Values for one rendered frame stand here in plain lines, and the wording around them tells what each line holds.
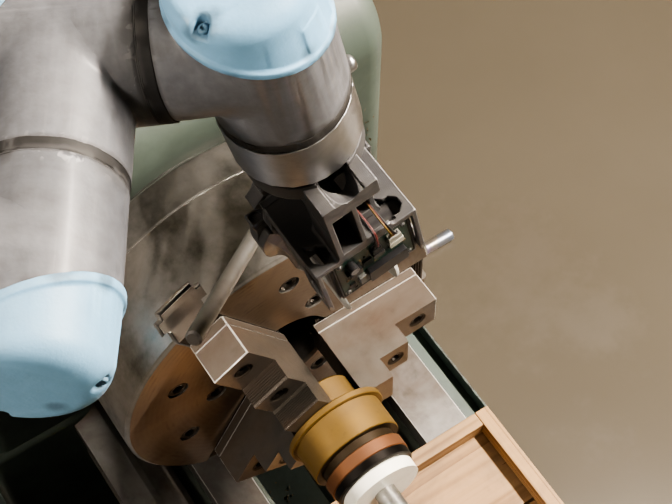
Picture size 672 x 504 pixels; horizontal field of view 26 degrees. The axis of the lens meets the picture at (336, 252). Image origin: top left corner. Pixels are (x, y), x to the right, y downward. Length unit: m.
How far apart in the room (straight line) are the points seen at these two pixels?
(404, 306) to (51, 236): 0.68
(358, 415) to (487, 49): 1.73
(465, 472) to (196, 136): 0.44
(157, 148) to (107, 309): 0.60
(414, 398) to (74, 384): 0.90
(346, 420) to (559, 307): 1.39
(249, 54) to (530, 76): 2.19
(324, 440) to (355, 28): 0.36
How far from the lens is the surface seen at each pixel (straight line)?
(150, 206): 1.20
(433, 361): 1.89
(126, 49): 0.70
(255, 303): 1.18
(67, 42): 0.70
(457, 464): 1.46
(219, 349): 1.16
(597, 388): 2.51
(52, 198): 0.65
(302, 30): 0.67
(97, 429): 1.51
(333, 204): 0.78
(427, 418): 1.50
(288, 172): 0.76
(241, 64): 0.67
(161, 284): 1.17
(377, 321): 1.28
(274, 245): 0.91
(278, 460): 1.31
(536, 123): 2.77
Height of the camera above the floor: 2.23
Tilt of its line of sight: 59 degrees down
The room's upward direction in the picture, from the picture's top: straight up
